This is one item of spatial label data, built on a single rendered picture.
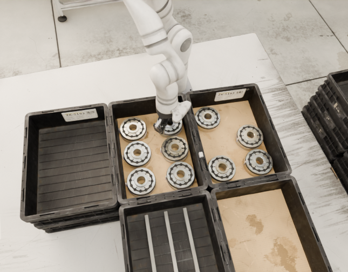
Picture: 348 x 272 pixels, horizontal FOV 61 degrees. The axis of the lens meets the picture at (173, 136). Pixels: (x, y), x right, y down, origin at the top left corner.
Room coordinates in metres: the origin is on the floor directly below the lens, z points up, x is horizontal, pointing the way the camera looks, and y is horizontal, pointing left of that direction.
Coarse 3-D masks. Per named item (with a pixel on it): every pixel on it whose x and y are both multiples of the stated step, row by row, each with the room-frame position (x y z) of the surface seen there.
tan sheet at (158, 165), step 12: (120, 120) 0.61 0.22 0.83; (144, 120) 0.62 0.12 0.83; (156, 120) 0.62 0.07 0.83; (156, 132) 0.57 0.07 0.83; (180, 132) 0.58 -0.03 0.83; (120, 144) 0.50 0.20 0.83; (156, 144) 0.51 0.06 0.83; (156, 156) 0.46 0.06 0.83; (132, 168) 0.40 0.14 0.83; (156, 168) 0.41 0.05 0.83; (156, 180) 0.37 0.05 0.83; (156, 192) 0.32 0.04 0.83
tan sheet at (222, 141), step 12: (216, 108) 0.70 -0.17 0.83; (228, 108) 0.71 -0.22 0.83; (240, 108) 0.71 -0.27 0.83; (228, 120) 0.65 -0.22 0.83; (240, 120) 0.66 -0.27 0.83; (252, 120) 0.66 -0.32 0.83; (204, 132) 0.59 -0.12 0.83; (216, 132) 0.59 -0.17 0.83; (228, 132) 0.59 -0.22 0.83; (204, 144) 0.53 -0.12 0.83; (216, 144) 0.54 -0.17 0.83; (228, 144) 0.54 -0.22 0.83; (228, 156) 0.49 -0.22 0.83; (240, 156) 0.49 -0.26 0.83; (240, 168) 0.44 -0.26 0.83
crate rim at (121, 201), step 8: (152, 96) 0.67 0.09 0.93; (184, 96) 0.68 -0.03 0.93; (112, 104) 0.62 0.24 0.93; (112, 112) 0.58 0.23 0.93; (112, 120) 0.55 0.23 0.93; (112, 128) 0.51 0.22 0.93; (192, 128) 0.54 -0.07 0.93; (112, 136) 0.48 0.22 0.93; (192, 136) 0.51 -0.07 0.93; (112, 144) 0.45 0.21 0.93; (200, 160) 0.42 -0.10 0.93; (200, 168) 0.39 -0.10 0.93; (120, 184) 0.31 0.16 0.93; (120, 192) 0.28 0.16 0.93; (168, 192) 0.29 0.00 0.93; (176, 192) 0.30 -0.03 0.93; (184, 192) 0.30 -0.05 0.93; (120, 200) 0.25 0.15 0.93; (128, 200) 0.26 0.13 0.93; (136, 200) 0.26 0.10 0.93; (144, 200) 0.26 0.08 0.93
